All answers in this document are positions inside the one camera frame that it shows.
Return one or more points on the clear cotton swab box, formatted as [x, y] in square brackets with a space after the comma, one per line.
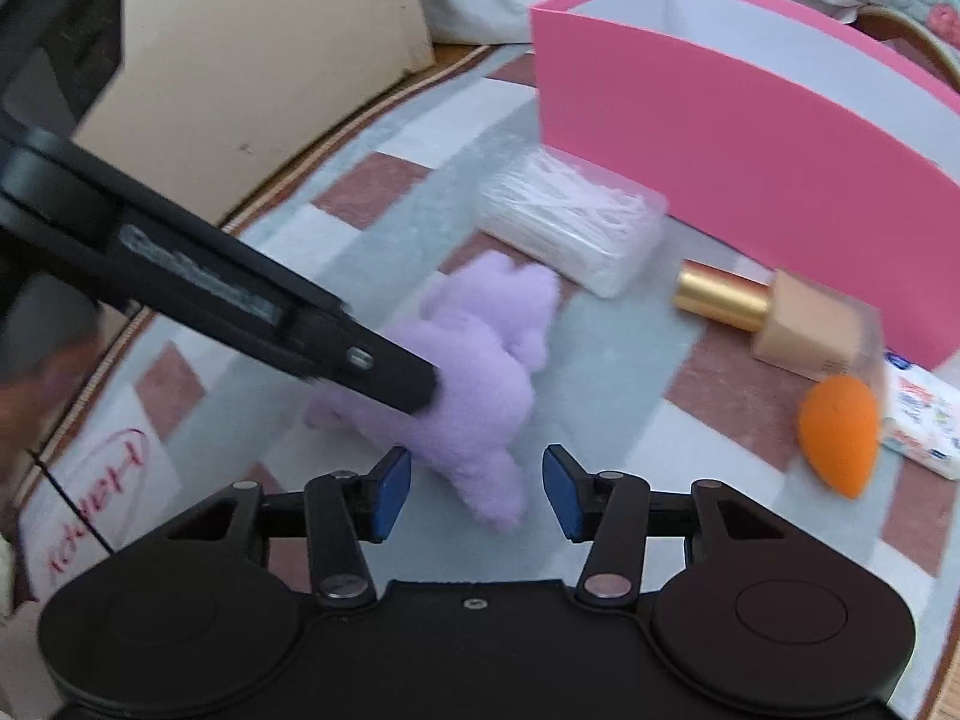
[593, 226]

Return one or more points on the purple plush toy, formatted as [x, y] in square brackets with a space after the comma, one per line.
[472, 382]

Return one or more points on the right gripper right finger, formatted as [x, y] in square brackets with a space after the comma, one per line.
[608, 510]

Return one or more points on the beige wooden cabinet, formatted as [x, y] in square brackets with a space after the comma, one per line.
[216, 95]

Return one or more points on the pink storage box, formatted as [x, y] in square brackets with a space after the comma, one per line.
[776, 129]

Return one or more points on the white tissue pack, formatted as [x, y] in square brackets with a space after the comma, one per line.
[920, 416]

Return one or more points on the person's left hand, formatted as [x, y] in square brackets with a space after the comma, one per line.
[34, 389]

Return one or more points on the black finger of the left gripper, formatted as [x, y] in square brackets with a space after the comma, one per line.
[375, 367]

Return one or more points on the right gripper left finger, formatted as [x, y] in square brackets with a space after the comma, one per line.
[343, 510]

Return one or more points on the orange makeup sponge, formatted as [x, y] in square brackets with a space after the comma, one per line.
[837, 427]

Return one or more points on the foundation bottle gold cap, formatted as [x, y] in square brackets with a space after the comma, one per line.
[795, 324]

